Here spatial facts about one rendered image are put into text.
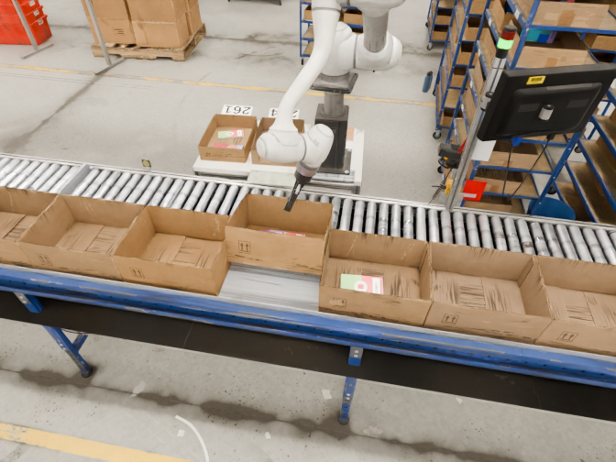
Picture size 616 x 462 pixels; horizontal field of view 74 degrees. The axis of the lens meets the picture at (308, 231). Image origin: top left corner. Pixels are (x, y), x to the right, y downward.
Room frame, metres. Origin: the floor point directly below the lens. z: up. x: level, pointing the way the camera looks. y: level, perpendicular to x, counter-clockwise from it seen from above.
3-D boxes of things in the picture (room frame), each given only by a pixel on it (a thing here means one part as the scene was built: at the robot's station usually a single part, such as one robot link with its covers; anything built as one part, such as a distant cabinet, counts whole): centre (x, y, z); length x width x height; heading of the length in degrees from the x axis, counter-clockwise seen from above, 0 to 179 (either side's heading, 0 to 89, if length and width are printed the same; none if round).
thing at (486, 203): (2.23, -1.22, 0.39); 0.40 x 0.30 x 0.10; 171
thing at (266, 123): (2.18, 0.19, 0.80); 0.38 x 0.28 x 0.10; 175
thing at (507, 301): (0.93, -0.65, 0.97); 0.39 x 0.29 x 0.17; 81
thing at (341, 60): (2.05, -0.13, 1.42); 0.18 x 0.16 x 0.22; 80
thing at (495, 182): (2.22, -1.23, 0.59); 0.40 x 0.30 x 0.10; 169
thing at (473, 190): (1.66, -0.83, 0.85); 0.16 x 0.01 x 0.13; 81
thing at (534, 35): (2.36, -1.25, 1.41); 0.19 x 0.03 x 0.14; 80
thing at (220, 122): (2.21, 0.50, 0.80); 0.38 x 0.28 x 0.10; 174
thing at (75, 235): (1.18, 0.91, 0.96); 0.39 x 0.29 x 0.17; 81
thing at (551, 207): (2.13, -1.71, 0.15); 0.31 x 0.31 x 0.29
